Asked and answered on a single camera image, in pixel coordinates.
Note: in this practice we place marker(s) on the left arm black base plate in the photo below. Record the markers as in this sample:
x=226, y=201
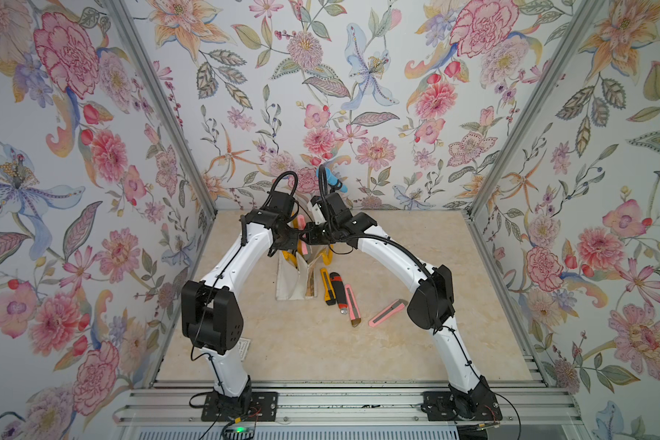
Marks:
x=253, y=406

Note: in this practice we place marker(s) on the red black utility knife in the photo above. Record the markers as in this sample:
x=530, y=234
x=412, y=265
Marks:
x=339, y=289

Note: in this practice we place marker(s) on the white canvas pouch yellow handles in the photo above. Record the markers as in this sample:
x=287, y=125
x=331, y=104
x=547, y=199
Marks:
x=299, y=275

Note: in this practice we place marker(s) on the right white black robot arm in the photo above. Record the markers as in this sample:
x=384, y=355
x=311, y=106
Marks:
x=432, y=305

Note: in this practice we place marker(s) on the pink utility knife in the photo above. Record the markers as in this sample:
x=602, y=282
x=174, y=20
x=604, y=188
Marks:
x=353, y=310
x=392, y=309
x=301, y=224

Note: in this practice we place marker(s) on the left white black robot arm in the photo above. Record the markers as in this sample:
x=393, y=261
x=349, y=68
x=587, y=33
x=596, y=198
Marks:
x=211, y=316

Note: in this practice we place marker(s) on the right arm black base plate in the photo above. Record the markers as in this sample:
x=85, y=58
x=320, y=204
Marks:
x=479, y=406

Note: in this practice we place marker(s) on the yellow black utility knife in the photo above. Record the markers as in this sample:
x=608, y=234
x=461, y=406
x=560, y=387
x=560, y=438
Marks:
x=329, y=293

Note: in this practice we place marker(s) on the blue microphone on black stand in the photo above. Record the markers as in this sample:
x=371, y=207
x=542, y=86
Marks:
x=334, y=183

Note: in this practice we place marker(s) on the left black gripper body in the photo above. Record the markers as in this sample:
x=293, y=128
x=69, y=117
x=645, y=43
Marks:
x=289, y=239

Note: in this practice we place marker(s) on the aluminium front rail frame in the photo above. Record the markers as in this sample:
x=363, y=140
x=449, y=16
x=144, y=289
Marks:
x=352, y=410

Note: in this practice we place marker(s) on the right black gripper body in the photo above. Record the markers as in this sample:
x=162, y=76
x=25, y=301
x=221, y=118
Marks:
x=323, y=235

